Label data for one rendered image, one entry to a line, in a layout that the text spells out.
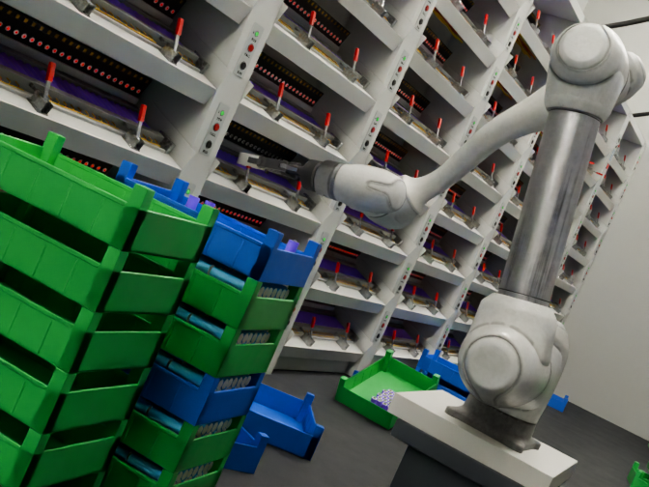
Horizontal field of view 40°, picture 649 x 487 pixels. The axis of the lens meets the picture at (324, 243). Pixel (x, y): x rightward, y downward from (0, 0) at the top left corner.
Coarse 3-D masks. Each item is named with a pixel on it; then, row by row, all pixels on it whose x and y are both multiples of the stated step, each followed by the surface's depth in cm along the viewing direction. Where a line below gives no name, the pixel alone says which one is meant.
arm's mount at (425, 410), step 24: (408, 408) 185; (432, 408) 187; (432, 432) 182; (456, 432) 180; (480, 432) 185; (480, 456) 178; (504, 456) 176; (528, 456) 182; (552, 456) 195; (528, 480) 174; (552, 480) 173
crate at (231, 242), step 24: (120, 168) 143; (168, 192) 159; (192, 216) 138; (216, 240) 137; (240, 240) 135; (264, 240) 134; (240, 264) 135; (264, 264) 134; (288, 264) 142; (312, 264) 152
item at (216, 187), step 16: (224, 144) 235; (208, 176) 206; (208, 192) 211; (224, 192) 215; (240, 192) 220; (256, 192) 231; (272, 192) 245; (304, 192) 264; (240, 208) 225; (256, 208) 230; (272, 208) 235; (288, 208) 244; (320, 208) 261; (288, 224) 247; (304, 224) 253; (320, 224) 260
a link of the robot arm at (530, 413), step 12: (564, 336) 186; (552, 348) 183; (564, 348) 186; (552, 360) 181; (564, 360) 187; (552, 372) 181; (552, 384) 184; (540, 396) 181; (504, 408) 185; (516, 408) 184; (528, 408) 184; (540, 408) 187; (528, 420) 186
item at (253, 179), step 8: (224, 160) 222; (216, 168) 220; (224, 168) 222; (232, 168) 224; (240, 168) 229; (248, 176) 232; (256, 176) 235; (256, 184) 237; (264, 184) 239; (272, 184) 242; (280, 192) 248; (288, 192) 251; (304, 200) 260
